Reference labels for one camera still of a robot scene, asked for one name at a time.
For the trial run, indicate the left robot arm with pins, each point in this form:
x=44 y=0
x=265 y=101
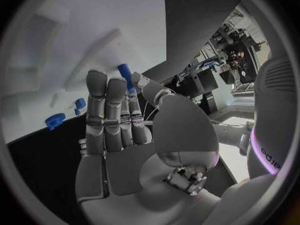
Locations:
x=229 y=132

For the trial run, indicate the person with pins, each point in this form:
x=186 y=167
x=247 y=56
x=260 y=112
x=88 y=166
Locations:
x=237 y=60

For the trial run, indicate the blue plug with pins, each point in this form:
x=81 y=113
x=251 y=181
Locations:
x=80 y=103

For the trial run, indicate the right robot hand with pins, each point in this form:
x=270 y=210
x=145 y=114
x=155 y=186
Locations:
x=131 y=172

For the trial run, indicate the blue gear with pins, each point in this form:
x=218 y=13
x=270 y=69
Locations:
x=55 y=120

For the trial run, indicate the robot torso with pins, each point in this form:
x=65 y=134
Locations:
x=274 y=116

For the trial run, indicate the blue peg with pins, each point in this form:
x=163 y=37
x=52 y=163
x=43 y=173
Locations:
x=125 y=73

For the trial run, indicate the desk with black screen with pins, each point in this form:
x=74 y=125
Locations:
x=202 y=80

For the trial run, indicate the white task board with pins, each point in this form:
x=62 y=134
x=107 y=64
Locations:
x=93 y=31

